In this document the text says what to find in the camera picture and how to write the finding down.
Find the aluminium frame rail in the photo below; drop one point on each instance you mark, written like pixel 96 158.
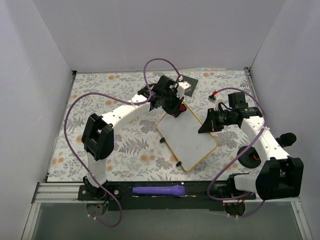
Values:
pixel 56 192

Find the yellow framed small whiteboard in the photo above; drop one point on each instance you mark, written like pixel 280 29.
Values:
pixel 181 135

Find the black round stand base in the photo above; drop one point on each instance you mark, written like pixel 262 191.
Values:
pixel 250 159

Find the floral patterned table mat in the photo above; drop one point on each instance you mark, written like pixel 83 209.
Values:
pixel 138 154

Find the dark grey studded baseplate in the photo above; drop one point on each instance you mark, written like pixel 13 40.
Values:
pixel 193 84

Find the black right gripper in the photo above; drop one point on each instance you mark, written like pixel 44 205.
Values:
pixel 212 121

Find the purple marker pen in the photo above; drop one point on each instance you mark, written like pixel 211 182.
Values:
pixel 176 190

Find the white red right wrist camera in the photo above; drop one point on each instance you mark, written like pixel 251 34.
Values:
pixel 217 102

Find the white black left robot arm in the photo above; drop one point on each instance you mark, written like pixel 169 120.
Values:
pixel 99 133

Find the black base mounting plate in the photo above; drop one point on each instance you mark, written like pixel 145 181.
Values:
pixel 115 194

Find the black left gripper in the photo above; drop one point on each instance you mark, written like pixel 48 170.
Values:
pixel 172 107

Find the red black felt eraser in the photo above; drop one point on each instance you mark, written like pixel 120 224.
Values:
pixel 182 108

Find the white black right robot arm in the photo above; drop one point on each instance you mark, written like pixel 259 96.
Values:
pixel 280 175

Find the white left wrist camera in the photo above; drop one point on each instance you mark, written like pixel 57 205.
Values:
pixel 182 88

